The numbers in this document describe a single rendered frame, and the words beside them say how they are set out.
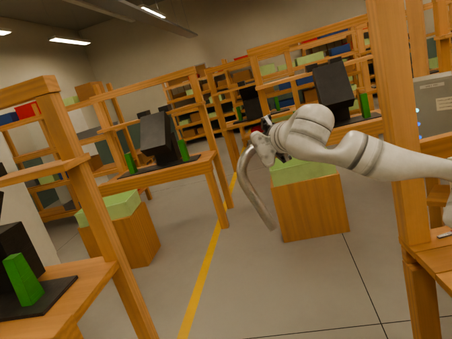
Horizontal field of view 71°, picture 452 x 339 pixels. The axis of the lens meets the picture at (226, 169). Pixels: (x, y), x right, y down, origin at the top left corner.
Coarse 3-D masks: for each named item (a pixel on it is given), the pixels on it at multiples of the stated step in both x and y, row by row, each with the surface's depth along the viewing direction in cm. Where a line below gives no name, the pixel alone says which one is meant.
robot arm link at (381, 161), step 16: (368, 144) 54; (384, 144) 55; (368, 160) 54; (384, 160) 54; (400, 160) 54; (416, 160) 54; (432, 160) 54; (448, 160) 54; (368, 176) 57; (384, 176) 55; (400, 176) 55; (416, 176) 55; (432, 176) 56; (448, 176) 55
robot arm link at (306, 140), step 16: (304, 128) 56; (320, 128) 55; (288, 144) 57; (304, 144) 55; (320, 144) 56; (352, 144) 55; (304, 160) 59; (320, 160) 57; (336, 160) 56; (352, 160) 55
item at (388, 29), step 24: (384, 0) 106; (384, 24) 108; (384, 48) 110; (408, 48) 110; (384, 72) 113; (408, 72) 112; (384, 96) 118; (408, 96) 114; (384, 120) 124; (408, 120) 117; (408, 144) 119; (408, 192) 125; (408, 216) 127; (408, 240) 130
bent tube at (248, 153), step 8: (248, 152) 89; (240, 160) 89; (248, 160) 89; (240, 168) 89; (240, 176) 89; (240, 184) 90; (248, 184) 89; (248, 192) 89; (256, 192) 90; (256, 200) 89; (256, 208) 90; (264, 208) 90; (264, 216) 90; (272, 224) 90
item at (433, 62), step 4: (448, 4) 655; (432, 8) 706; (448, 12) 663; (448, 16) 665; (448, 20) 667; (448, 24) 669; (448, 32) 674; (436, 44) 726; (428, 60) 734; (432, 60) 715; (436, 60) 699; (432, 64) 719; (436, 64) 703; (432, 68) 723
